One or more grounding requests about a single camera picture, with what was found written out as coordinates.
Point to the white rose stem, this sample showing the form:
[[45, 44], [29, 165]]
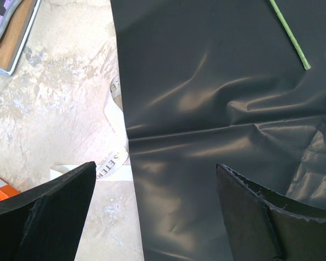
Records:
[[290, 34]]

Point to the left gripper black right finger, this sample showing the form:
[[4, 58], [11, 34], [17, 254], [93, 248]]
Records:
[[262, 224]]

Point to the cream printed ribbon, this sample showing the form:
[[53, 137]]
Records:
[[115, 167]]

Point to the white wire wooden shelf rack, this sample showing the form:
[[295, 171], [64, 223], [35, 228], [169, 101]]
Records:
[[15, 36]]

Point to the black wrapping paper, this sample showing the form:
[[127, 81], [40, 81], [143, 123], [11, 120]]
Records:
[[218, 82]]

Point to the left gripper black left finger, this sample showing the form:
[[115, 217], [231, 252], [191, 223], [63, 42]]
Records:
[[46, 222]]

